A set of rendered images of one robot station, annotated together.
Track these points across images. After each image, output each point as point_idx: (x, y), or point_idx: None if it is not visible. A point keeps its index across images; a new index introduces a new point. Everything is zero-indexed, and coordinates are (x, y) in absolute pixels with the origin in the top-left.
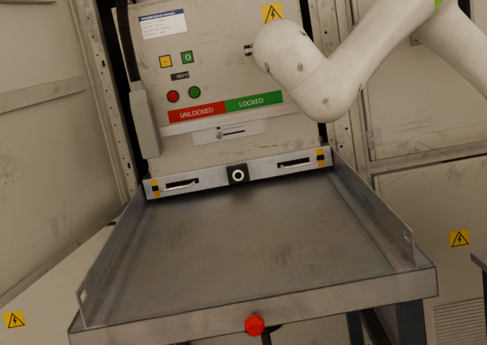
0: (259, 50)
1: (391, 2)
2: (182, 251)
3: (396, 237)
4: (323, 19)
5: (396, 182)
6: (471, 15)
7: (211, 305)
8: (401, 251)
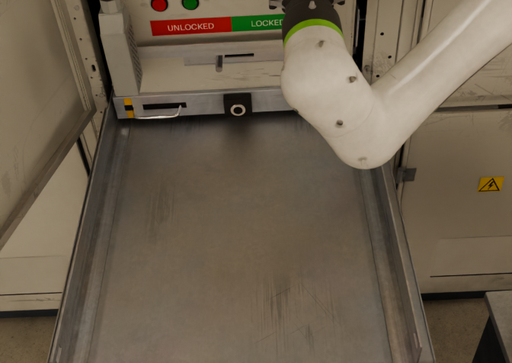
0: (289, 93)
1: (487, 19)
2: (164, 254)
3: (406, 315)
4: None
5: (434, 123)
6: None
7: None
8: (408, 332)
